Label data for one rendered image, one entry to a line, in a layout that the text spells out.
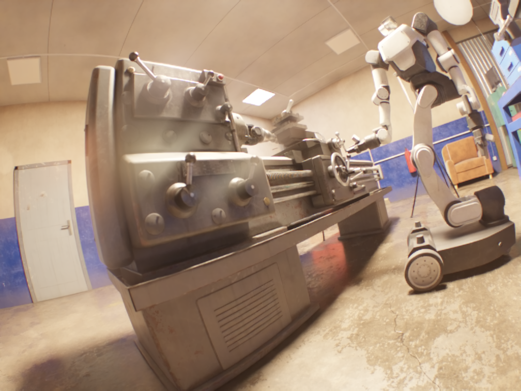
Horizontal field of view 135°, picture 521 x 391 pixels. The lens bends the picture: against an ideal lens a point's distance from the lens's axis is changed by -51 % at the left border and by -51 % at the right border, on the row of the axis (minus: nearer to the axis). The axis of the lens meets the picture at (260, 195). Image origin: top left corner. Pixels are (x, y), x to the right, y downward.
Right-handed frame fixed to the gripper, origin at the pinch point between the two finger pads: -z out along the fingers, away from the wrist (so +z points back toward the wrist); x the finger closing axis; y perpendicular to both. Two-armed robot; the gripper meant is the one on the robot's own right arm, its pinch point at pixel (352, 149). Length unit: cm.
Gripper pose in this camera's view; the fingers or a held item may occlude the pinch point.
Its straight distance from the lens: 145.7
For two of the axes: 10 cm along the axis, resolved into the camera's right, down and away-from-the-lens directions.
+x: -4.9, 5.6, -6.7
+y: 5.4, 8.0, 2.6
